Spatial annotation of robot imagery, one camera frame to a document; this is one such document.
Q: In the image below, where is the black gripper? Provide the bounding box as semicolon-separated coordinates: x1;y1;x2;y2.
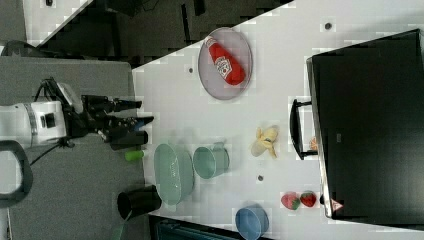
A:
65;95;154;139

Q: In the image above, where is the plush peeled banana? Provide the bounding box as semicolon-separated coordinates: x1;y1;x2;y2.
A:
251;126;278;158

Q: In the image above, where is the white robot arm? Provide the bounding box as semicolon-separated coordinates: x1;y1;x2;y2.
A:
1;95;154;208

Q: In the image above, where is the light green bowl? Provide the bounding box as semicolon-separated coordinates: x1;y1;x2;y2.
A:
154;143;194;205

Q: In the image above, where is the black cup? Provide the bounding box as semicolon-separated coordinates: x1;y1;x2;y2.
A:
117;185;162;219

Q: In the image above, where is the light green mug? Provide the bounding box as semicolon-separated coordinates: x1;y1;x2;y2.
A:
193;142;229;179

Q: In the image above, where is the red plush ketchup bottle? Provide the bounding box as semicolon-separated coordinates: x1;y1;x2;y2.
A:
204;36;246;86

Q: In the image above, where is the grey round plate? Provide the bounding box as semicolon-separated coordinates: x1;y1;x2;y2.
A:
198;27;253;100

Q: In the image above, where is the blue cup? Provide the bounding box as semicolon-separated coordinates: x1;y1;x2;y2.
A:
235;204;269;240

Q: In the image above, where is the pink plush strawberry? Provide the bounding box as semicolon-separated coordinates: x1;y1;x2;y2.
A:
281;192;300;210

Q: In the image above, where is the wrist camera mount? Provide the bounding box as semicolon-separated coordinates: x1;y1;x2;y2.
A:
49;80;83;114

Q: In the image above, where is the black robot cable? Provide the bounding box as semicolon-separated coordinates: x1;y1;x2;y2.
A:
29;78;76;167

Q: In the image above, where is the black oven door handle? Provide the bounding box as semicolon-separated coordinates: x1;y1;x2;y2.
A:
289;99;318;160

